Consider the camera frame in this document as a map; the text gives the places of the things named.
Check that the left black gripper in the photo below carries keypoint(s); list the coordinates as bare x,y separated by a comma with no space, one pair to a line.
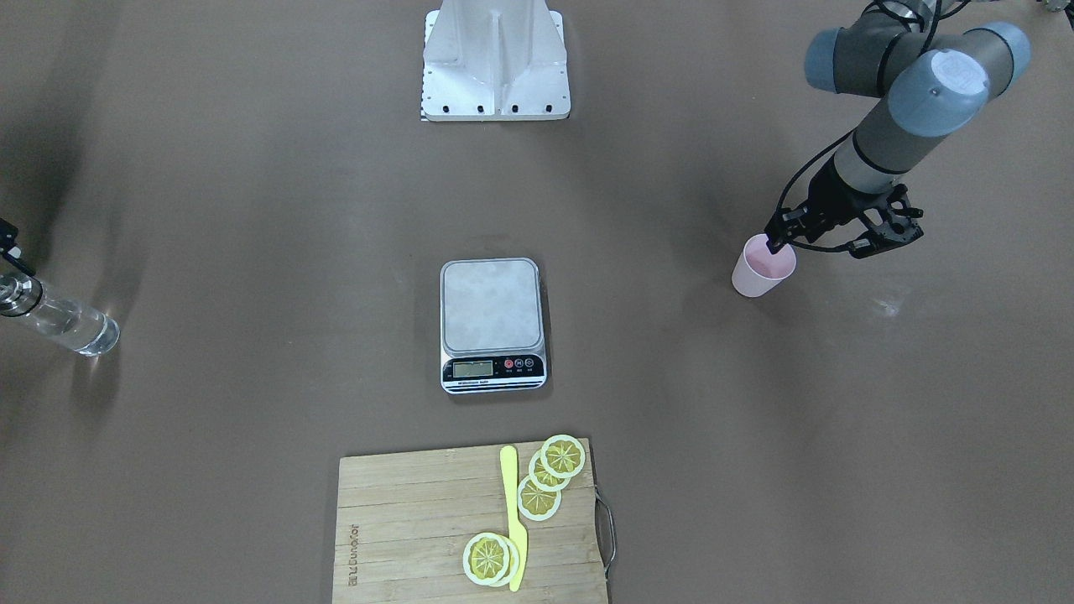
831,197

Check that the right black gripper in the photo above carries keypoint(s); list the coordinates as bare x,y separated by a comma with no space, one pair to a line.
7,241

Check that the clear glass sauce bottle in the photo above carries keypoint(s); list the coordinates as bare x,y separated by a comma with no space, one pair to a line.
68,322

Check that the pink plastic cup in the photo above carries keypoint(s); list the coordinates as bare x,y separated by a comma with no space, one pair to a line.
758,270

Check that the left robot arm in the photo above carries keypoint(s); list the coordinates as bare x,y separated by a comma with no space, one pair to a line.
926,87

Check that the silver kitchen scale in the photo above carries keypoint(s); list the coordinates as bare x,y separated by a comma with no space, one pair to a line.
492,328

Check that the lemon slice end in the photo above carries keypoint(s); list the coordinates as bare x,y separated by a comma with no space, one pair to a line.
563,456

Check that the lemon slice middle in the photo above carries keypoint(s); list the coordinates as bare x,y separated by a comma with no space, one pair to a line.
542,479

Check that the lemon slice near knife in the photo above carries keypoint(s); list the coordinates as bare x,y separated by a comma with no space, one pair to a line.
536,504

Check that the bamboo cutting board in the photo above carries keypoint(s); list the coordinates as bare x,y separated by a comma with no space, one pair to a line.
403,521

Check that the yellow plastic knife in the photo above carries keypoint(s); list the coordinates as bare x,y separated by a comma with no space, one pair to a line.
517,532

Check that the lemon slice single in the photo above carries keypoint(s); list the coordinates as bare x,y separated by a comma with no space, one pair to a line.
490,560

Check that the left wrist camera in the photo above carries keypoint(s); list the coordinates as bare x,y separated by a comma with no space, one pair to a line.
786,226

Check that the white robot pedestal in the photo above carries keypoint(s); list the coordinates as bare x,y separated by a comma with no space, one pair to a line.
494,61

